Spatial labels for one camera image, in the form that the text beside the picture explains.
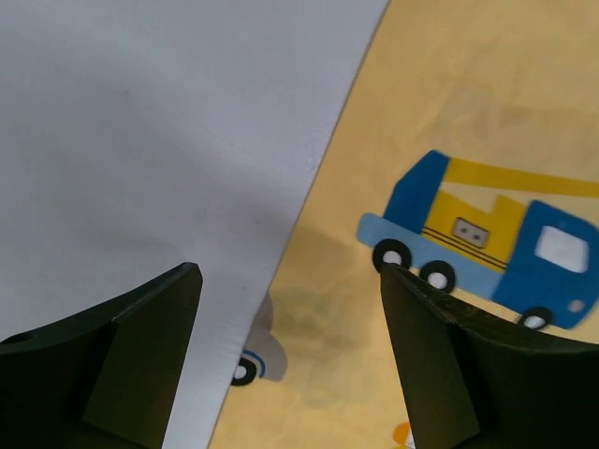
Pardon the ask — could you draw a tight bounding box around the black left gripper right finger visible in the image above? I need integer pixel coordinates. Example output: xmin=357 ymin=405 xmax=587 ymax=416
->
xmin=380 ymin=264 xmax=598 ymax=448

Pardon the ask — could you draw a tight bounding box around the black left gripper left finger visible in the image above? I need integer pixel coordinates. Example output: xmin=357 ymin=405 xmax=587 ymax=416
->
xmin=1 ymin=263 xmax=202 ymax=449

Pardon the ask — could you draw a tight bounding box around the yellow vehicle print cloth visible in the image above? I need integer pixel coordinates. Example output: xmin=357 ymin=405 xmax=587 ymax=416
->
xmin=212 ymin=1 xmax=598 ymax=448

